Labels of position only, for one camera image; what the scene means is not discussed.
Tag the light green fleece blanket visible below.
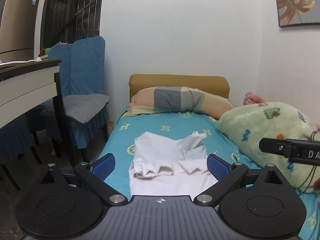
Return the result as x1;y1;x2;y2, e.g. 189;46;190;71
217;102;319;193

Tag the cyan patterned bed sheet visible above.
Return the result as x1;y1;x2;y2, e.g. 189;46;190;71
103;112;319;239

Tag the white t-shirt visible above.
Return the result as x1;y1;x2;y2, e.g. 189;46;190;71
129;131;217;198

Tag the blue covered chair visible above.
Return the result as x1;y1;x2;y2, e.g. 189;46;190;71
48;36;108;150

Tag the white black desk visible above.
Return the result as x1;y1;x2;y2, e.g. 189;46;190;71
1;59;78;167

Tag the grey seat cushion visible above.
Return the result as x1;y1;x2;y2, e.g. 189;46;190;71
63;94;110;124

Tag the dark barred window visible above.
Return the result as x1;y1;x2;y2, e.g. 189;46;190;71
40;0;102;50

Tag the mustard yellow headboard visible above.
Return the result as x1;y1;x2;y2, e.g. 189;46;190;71
129;74;230;99

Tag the plaid grey beige pillow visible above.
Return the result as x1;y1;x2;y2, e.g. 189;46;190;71
126;86;233;119

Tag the person's hand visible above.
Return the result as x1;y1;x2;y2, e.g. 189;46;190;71
313;178;320;194

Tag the gold leaf wall painting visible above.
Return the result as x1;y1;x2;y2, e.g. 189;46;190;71
276;0;319;28

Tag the pink fluffy cloth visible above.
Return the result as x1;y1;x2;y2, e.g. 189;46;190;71
243;92;265;106

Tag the gold beige refrigerator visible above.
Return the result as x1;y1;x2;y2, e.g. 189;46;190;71
0;0;39;62

